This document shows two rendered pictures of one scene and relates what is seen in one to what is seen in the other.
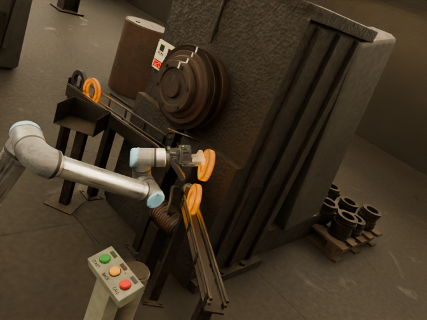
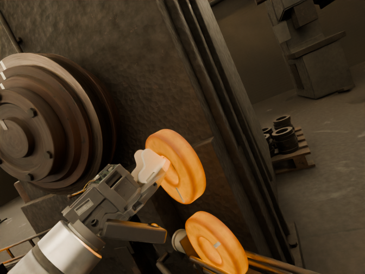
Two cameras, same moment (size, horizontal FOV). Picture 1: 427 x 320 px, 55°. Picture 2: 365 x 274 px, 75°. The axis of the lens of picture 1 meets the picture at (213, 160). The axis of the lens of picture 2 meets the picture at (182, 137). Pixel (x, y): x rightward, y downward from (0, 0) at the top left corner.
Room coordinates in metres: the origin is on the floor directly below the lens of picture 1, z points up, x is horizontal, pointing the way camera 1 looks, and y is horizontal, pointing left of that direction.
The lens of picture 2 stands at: (1.37, 0.09, 1.03)
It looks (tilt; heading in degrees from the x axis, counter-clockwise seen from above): 9 degrees down; 347
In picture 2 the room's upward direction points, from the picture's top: 25 degrees counter-clockwise
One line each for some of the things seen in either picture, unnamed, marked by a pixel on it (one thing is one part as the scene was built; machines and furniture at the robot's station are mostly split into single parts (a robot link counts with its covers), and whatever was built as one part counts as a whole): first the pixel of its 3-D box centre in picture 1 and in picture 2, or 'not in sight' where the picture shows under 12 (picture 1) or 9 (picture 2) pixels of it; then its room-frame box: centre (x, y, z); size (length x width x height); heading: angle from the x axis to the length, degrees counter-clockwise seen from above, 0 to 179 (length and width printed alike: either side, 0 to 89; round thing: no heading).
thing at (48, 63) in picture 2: (187, 87); (48, 127); (2.25, 0.29, 1.11); 0.47 x 0.06 x 0.47; 53
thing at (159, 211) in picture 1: (157, 246); not in sight; (1.95, 0.11, 0.27); 0.22 x 0.13 x 0.53; 53
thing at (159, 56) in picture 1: (168, 60); not in sight; (2.54, 0.49, 1.15); 0.26 x 0.02 x 0.18; 53
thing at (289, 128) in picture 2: (316, 195); (244, 147); (3.70, -1.06, 0.22); 1.20 x 0.81 x 0.44; 51
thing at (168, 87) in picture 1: (174, 86); (20, 136); (2.17, 0.35, 1.11); 0.28 x 0.06 x 0.28; 53
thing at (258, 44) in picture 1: (223, 125); (139, 147); (2.59, 0.03, 0.88); 1.08 x 0.73 x 1.76; 53
